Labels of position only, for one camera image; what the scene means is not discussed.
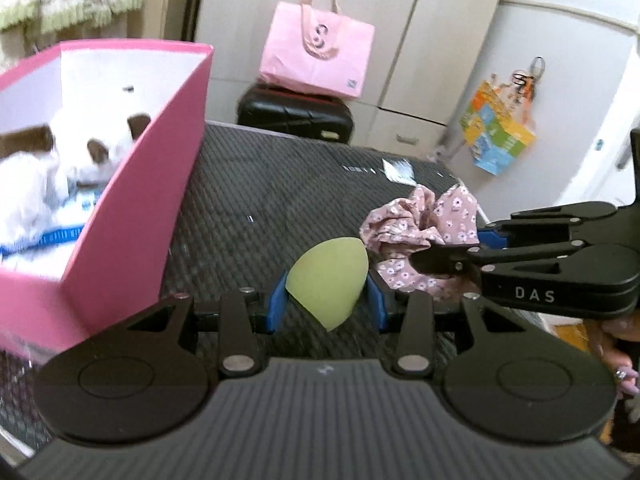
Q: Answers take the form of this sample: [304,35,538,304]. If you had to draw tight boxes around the pink cardboard box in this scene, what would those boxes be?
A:
[0,41,215,357]

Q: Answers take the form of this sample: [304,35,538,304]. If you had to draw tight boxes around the pink tote bag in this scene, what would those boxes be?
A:
[258,0,376,100]

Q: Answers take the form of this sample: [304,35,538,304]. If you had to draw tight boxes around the black hair ties on hook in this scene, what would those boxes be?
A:
[512,57,546,99]

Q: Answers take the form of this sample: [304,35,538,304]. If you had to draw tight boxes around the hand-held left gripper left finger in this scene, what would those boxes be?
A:
[125,272,289,379]

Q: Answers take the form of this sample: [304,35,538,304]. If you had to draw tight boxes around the pink floral scrunchie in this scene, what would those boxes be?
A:
[359,183,482,302]

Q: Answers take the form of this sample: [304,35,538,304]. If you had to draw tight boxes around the white wardrobe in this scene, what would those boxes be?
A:
[196,0,515,157]

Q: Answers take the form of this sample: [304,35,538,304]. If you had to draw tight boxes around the large white wet wipes pack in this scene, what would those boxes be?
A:
[0,187,101,281]

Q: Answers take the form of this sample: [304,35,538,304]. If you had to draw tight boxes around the green makeup sponge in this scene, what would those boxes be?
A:
[283,238,371,332]

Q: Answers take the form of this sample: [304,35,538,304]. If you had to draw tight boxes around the black suitcase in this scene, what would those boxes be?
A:
[236,85,355,145]

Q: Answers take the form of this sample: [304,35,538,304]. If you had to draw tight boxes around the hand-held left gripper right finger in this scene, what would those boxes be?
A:
[366,276,521,377]

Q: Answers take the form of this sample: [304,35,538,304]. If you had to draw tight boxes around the colourful paper bag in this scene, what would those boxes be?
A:
[459,78,537,176]

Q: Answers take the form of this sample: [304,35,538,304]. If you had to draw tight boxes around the white door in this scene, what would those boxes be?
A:
[552,22,640,207]

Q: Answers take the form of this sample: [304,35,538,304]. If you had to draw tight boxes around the white plush toy brown ears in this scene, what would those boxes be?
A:
[0,109,153,261]

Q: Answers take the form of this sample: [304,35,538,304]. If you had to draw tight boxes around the person's right hand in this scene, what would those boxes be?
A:
[590,315,640,396]

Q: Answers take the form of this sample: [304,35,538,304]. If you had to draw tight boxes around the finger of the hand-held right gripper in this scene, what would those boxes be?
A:
[477,201,623,250]
[412,240,591,281]

